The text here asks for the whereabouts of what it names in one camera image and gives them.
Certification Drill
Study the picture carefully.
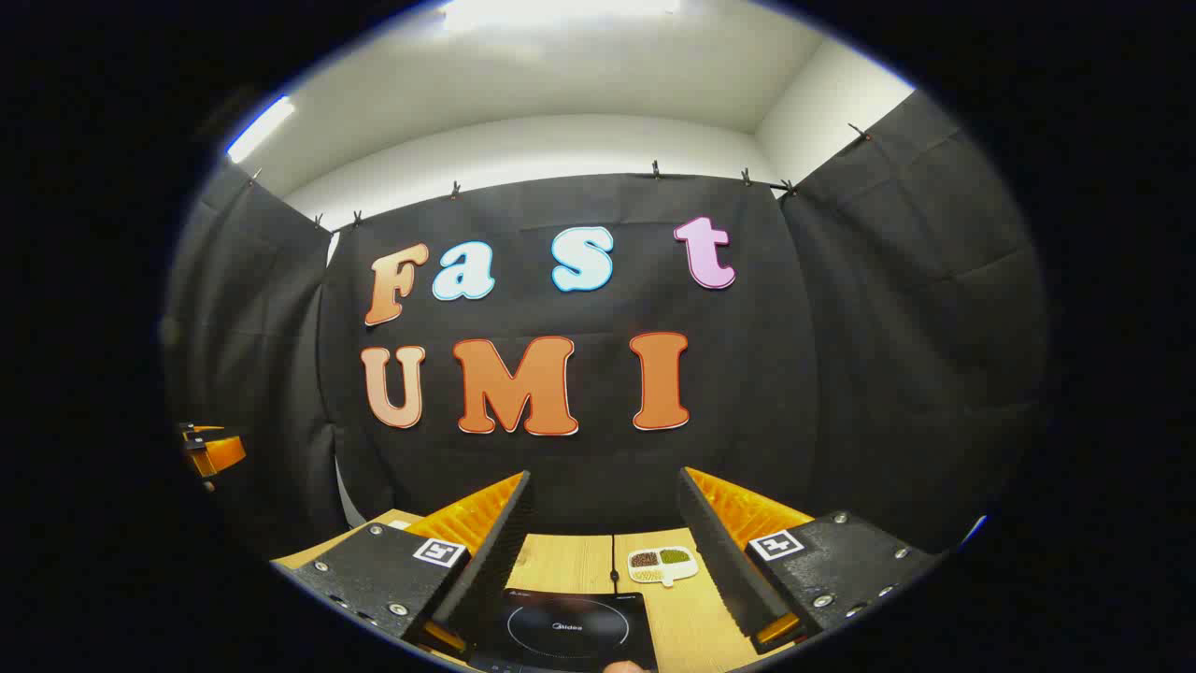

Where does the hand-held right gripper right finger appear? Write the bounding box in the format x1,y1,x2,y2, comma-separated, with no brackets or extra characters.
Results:
675,465,940,655

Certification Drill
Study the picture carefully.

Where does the white divided dish of beans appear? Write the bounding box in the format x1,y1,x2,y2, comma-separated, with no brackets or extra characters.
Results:
627,547,700,588

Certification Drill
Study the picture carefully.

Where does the black induction cooktop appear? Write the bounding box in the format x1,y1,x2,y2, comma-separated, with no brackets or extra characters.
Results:
467,587,660,673

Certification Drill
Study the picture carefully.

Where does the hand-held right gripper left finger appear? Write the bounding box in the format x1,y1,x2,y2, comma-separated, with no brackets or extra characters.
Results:
271,470,538,655

